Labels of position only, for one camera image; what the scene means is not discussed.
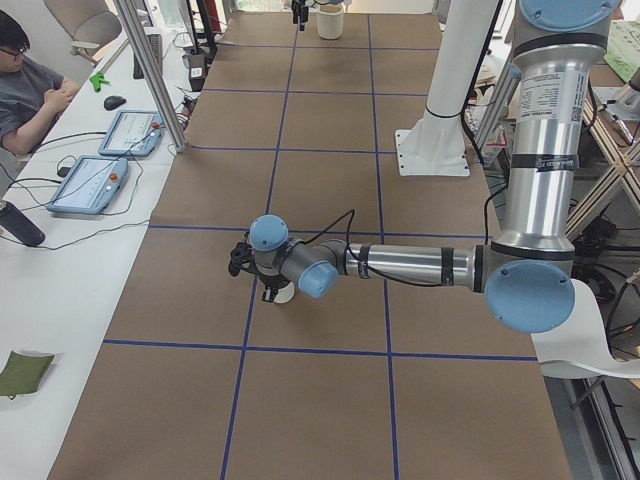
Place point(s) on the far blue teach pendant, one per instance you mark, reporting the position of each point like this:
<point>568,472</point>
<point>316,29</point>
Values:
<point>132,132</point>

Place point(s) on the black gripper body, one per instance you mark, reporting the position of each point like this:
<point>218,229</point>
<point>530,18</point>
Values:
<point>299,10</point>
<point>265,280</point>

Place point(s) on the black computer mouse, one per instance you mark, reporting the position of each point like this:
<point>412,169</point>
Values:
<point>113,102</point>

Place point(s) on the green plastic clip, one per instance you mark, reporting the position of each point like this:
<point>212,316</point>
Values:
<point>98,81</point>

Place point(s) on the near blue teach pendant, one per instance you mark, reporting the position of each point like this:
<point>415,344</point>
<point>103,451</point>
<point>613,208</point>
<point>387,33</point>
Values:
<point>90,185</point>

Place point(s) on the white camera mast pedestal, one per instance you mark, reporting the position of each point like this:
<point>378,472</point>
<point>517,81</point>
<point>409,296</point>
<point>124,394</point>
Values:
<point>435,145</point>

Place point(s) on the green cloth pouch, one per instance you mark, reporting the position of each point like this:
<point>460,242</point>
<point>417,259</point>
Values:
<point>22,374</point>

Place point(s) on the black water bottle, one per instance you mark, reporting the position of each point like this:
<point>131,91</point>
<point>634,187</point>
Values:
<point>20,226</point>

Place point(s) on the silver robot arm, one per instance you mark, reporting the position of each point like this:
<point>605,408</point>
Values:
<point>523,272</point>

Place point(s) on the blue teach pendant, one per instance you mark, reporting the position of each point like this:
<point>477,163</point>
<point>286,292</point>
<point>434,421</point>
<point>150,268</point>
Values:
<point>90,185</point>
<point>132,132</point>

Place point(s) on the white chair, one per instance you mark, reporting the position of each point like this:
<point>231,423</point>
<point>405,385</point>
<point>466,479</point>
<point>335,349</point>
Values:
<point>90,24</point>

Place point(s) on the aluminium frame post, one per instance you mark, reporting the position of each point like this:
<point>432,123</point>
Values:
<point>136,35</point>

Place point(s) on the seated person grey shirt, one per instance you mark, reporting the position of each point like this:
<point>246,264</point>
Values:
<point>33,96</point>

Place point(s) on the white plastic mug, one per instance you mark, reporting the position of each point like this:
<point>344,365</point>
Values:
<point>285,294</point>

